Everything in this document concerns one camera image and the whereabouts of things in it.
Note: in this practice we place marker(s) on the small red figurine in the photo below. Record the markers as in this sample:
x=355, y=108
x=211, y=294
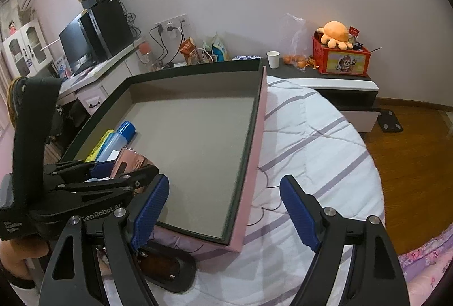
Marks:
x=12, y=27

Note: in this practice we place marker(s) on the orange snack bag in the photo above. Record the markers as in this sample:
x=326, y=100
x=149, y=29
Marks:
x=188, y=51

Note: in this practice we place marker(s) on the blue and white boxes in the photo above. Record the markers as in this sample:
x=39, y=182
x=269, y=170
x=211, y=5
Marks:
x=62, y=67

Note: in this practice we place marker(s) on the red printed toy box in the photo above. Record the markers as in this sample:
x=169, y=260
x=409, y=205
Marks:
x=341, y=62

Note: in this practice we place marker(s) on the person's left hand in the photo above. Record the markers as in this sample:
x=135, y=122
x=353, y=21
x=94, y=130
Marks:
x=21, y=254

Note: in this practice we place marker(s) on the black computer monitor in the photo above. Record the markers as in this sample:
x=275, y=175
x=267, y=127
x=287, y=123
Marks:
x=72, y=44

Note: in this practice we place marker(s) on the pile of small oranges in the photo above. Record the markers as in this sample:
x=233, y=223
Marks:
x=295, y=61

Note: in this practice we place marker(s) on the black floor scale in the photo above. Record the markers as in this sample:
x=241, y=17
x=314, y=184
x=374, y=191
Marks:
x=389, y=120

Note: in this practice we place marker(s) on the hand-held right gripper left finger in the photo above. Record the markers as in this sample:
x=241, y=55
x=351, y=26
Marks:
x=150, y=210

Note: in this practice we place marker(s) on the white glass-door cabinet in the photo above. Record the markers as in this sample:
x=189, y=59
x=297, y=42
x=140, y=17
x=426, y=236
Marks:
x=24, y=44

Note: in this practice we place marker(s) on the bottle with orange lid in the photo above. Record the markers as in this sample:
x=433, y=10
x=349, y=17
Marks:
x=146, y=54

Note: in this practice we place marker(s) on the white desk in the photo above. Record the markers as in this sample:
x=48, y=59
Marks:
x=116, y=69

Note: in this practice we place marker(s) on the white paper cup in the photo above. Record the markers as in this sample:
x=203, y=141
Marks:
x=273, y=60

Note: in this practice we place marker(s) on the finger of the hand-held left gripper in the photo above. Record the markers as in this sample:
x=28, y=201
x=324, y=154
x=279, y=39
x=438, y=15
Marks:
x=141, y=177
x=102, y=171

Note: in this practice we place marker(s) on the black computer tower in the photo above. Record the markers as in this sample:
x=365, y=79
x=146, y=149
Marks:
x=109, y=30

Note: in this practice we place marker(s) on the clear plastic bag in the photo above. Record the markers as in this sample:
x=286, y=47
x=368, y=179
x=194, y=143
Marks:
x=293, y=33

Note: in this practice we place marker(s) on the black remote control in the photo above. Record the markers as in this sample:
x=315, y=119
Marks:
x=177, y=277

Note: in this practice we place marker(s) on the wet wipes pack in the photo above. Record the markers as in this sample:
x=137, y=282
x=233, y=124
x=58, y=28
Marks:
x=246, y=56

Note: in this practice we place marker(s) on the blue and white bag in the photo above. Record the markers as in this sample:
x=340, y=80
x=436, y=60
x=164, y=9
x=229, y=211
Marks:
x=220, y=49

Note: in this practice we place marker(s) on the white wall outlet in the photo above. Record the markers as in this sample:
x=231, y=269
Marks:
x=171, y=22

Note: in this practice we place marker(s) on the pink floral bedding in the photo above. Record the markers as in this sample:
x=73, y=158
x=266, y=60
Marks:
x=424, y=256

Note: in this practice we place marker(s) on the rose gold metal cup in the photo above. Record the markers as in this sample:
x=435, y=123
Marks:
x=129, y=159

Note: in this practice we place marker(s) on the black and white low cabinet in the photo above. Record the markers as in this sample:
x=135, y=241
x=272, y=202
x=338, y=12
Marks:
x=354, y=104

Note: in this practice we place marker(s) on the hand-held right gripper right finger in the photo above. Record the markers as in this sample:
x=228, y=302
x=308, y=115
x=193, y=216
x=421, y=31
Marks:
x=300, y=214

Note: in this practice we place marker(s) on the yellow cloth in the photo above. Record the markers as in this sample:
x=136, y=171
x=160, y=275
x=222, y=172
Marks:
x=11, y=97

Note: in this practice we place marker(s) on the pink and black box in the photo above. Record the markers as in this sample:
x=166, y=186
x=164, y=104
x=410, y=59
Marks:
x=198, y=150

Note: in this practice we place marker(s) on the clear bottle with blue cap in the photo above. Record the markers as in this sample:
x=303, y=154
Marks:
x=125, y=131

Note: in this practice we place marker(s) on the orange octopus plush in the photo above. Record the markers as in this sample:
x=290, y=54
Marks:
x=334, y=33

